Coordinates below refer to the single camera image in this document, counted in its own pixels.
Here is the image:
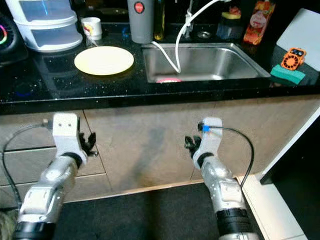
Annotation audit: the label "pale yellow plate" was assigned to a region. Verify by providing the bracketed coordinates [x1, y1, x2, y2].
[73, 46, 135, 77]

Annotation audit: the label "beige kitchen base cabinet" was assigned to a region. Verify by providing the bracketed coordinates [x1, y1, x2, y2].
[0, 92, 320, 208]

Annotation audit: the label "beige drawer front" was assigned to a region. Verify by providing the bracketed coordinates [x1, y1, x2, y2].
[0, 172, 113, 210]
[0, 114, 86, 153]
[0, 146, 101, 187]

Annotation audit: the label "beige cabinet door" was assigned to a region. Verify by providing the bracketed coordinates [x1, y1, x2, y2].
[82, 102, 223, 195]
[190, 92, 320, 182]

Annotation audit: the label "red rimmed patterned plate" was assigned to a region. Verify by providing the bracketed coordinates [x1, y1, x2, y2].
[155, 76, 182, 84]

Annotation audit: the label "dark grey floor mat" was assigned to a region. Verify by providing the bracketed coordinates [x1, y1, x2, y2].
[50, 181, 266, 240]

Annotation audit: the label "stainless steel sink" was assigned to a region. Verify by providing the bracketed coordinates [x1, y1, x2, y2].
[141, 42, 272, 84]

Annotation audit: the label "silver metal fork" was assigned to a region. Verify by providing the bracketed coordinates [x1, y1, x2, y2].
[86, 39, 100, 50]

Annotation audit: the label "white stacked storage drawers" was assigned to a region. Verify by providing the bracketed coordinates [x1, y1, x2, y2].
[5, 0, 83, 53]

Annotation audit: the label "white printed paper cup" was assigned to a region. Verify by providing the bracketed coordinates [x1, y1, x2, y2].
[81, 16, 103, 42]

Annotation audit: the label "green sponge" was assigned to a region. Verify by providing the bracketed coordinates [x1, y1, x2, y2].
[270, 65, 307, 86]

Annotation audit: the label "dark sponge holder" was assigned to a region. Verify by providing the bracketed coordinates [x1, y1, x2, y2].
[216, 18, 243, 41]

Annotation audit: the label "black appliance side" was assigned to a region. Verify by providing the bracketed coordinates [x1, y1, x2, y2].
[260, 122, 320, 240]

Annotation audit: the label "yellow oil bottle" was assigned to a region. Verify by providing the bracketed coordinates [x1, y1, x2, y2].
[153, 0, 166, 42]

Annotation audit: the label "grey water filter canister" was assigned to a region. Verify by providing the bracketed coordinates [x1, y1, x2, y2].
[127, 0, 156, 45]

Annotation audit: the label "small orange fan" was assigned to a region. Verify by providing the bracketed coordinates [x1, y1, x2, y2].
[281, 47, 307, 72]

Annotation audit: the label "yellow sponge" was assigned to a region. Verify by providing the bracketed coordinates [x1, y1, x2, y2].
[222, 12, 242, 20]

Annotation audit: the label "black speaker with rainbow light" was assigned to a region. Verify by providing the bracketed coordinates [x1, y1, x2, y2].
[0, 12, 20, 53]

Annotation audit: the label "chrome sink faucet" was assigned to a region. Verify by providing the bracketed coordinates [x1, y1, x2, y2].
[185, 0, 196, 40]

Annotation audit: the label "peach dish soap pump bottle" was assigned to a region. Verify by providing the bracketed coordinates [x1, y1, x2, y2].
[243, 0, 277, 46]

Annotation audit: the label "white cutting board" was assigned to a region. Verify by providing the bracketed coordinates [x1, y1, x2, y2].
[276, 7, 320, 71]

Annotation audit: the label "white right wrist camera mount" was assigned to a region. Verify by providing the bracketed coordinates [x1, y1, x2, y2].
[194, 116, 224, 165]

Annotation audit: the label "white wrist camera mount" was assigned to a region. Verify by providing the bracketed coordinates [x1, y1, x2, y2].
[52, 112, 84, 158]
[194, 116, 224, 165]

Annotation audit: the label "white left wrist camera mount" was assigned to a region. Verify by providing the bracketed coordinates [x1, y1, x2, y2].
[52, 112, 84, 158]

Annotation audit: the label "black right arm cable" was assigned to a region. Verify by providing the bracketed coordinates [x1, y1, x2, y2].
[200, 125, 255, 190]

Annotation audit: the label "white faucet hose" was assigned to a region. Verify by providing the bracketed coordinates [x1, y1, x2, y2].
[150, 0, 236, 74]

